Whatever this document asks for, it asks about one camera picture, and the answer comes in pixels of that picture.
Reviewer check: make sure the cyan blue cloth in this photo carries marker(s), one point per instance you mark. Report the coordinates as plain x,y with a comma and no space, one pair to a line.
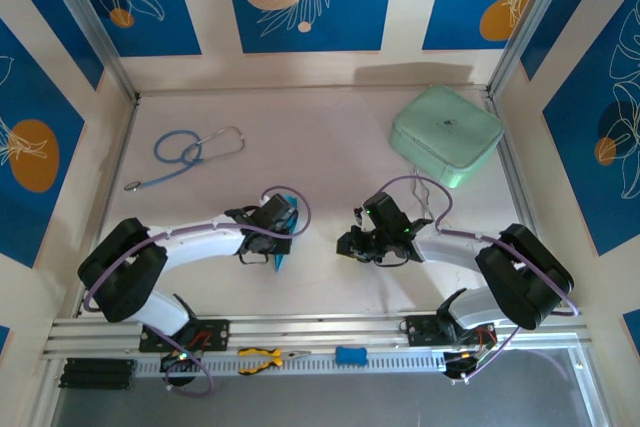
280,264

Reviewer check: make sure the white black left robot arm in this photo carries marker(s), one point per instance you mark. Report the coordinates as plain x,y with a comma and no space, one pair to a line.
200,242

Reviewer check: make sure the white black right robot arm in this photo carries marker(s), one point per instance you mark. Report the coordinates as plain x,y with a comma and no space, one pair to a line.
445,249

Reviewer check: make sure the blue bone-shaped foam piece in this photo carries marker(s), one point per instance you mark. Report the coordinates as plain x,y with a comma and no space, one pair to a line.
351,355

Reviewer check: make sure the mint green zip case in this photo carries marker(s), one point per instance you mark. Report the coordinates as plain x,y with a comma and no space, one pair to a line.
445,132

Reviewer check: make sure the blue stethoscope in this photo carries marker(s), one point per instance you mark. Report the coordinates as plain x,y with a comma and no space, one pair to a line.
132,186

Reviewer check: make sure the black controller board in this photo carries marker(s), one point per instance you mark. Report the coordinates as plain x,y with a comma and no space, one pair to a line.
457,372
172,361

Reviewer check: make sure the black stacked blocks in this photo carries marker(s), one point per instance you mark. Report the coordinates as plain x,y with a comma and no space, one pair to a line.
97,374

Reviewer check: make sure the aluminium rail frame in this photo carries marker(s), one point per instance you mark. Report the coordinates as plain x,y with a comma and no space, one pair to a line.
320,329

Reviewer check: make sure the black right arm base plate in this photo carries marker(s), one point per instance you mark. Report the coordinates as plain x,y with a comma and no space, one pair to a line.
420,329

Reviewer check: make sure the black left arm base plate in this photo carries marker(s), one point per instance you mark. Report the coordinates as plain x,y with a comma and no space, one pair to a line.
217,334

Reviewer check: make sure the aluminium side rail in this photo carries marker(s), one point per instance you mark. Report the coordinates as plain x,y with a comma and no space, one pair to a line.
119,167
512,167

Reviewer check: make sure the aluminium corner post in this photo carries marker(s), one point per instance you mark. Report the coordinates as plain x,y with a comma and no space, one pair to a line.
545,17
90,12

